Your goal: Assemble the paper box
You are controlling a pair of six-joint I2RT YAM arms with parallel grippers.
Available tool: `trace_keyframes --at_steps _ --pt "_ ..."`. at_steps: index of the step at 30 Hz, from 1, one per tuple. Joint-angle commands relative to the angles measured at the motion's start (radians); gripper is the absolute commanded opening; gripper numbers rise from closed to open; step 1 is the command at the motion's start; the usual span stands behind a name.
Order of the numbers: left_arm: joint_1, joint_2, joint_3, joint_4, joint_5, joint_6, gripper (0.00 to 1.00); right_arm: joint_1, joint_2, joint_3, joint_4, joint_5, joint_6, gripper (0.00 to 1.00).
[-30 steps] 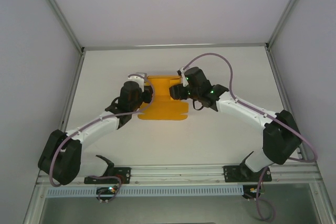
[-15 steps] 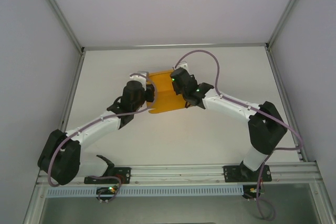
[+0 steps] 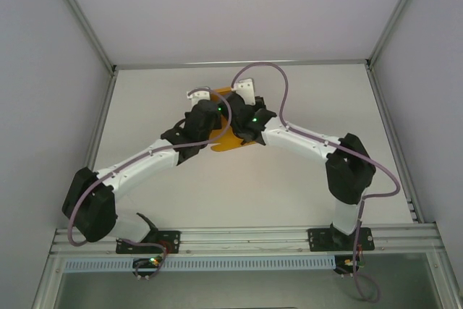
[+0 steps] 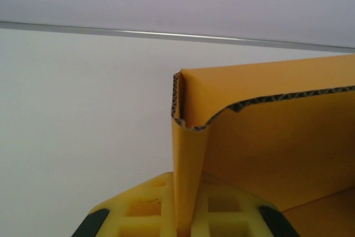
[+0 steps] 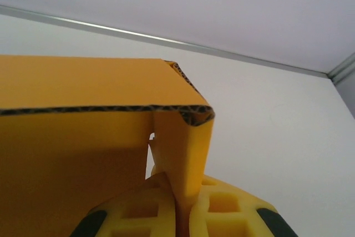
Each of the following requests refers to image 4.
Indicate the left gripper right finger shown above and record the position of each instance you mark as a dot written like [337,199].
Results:
[247,220]

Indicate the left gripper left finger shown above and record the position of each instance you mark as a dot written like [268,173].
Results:
[144,192]

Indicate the yellow corrugated cardboard box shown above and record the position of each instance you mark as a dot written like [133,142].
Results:
[263,142]

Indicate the aluminium rail along wall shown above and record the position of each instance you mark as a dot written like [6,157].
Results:
[166,35]

